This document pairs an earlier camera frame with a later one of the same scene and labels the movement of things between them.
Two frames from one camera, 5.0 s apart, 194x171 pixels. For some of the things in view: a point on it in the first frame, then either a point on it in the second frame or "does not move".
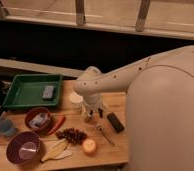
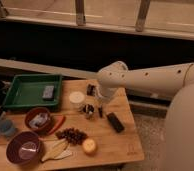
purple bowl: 25,148 does not move
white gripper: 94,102 to 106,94
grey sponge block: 48,91 does not move
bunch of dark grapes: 73,135 does not move
